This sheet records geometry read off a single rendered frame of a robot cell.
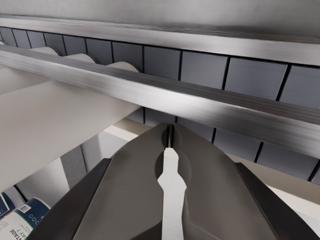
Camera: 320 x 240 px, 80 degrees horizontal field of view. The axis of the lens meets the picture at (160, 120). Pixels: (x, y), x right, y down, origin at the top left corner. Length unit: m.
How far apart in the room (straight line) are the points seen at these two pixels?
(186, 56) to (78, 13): 0.19
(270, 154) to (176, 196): 0.20
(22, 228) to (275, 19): 0.68
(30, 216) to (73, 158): 0.28
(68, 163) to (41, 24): 0.27
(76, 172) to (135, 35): 0.35
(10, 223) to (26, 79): 0.56
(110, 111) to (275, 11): 0.15
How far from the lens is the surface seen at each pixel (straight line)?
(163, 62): 0.18
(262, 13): 0.20
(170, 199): 0.36
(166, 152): 0.17
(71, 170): 0.46
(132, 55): 0.20
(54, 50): 0.28
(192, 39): 0.16
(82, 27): 0.24
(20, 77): 0.19
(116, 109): 0.16
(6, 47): 0.20
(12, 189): 0.89
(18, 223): 0.69
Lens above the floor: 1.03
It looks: 49 degrees down
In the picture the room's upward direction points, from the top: 129 degrees counter-clockwise
